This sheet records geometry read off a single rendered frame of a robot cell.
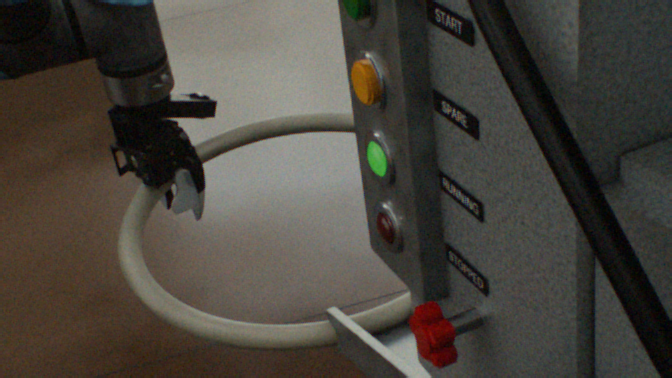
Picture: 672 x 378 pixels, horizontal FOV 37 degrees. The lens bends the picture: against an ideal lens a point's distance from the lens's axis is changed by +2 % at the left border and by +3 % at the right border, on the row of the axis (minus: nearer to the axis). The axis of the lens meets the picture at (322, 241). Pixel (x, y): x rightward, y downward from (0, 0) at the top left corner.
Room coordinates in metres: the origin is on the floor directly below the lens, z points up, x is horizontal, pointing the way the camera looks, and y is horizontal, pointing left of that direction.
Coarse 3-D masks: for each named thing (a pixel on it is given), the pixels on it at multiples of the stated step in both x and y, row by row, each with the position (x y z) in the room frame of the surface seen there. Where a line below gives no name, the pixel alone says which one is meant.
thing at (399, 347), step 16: (336, 320) 0.87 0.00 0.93; (352, 336) 0.83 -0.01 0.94; (368, 336) 0.81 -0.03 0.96; (384, 336) 0.88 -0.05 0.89; (400, 336) 0.87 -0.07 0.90; (352, 352) 0.84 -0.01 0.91; (368, 352) 0.79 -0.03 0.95; (384, 352) 0.76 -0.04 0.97; (400, 352) 0.83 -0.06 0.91; (416, 352) 0.82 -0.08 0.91; (368, 368) 0.80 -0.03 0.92; (384, 368) 0.75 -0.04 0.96; (400, 368) 0.72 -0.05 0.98; (416, 368) 0.79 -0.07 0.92
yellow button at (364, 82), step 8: (360, 64) 0.53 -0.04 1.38; (352, 72) 0.54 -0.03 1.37; (360, 72) 0.53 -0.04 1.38; (368, 72) 0.52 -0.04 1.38; (360, 80) 0.53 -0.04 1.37; (368, 80) 0.52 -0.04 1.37; (360, 88) 0.53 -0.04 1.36; (368, 88) 0.52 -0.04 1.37; (376, 88) 0.52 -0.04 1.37; (360, 96) 0.53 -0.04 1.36; (368, 96) 0.52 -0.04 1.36; (376, 96) 0.52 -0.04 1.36; (368, 104) 0.53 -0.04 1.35
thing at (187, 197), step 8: (176, 176) 1.23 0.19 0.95; (184, 176) 1.24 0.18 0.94; (176, 184) 1.23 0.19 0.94; (184, 184) 1.24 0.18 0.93; (192, 184) 1.24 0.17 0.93; (184, 192) 1.23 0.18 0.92; (192, 192) 1.24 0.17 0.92; (176, 200) 1.22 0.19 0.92; (184, 200) 1.23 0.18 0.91; (192, 200) 1.24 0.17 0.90; (200, 200) 1.24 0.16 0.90; (176, 208) 1.21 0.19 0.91; (184, 208) 1.22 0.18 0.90; (192, 208) 1.25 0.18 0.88; (200, 208) 1.24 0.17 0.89; (200, 216) 1.25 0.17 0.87
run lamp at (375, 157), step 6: (372, 144) 0.53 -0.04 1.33; (372, 150) 0.53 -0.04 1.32; (378, 150) 0.53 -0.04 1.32; (372, 156) 0.53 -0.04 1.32; (378, 156) 0.52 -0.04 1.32; (372, 162) 0.53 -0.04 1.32; (378, 162) 0.52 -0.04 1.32; (384, 162) 0.52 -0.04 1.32; (372, 168) 0.53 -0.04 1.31; (378, 168) 0.52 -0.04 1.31; (384, 168) 0.52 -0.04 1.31; (378, 174) 0.53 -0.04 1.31; (384, 174) 0.52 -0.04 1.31
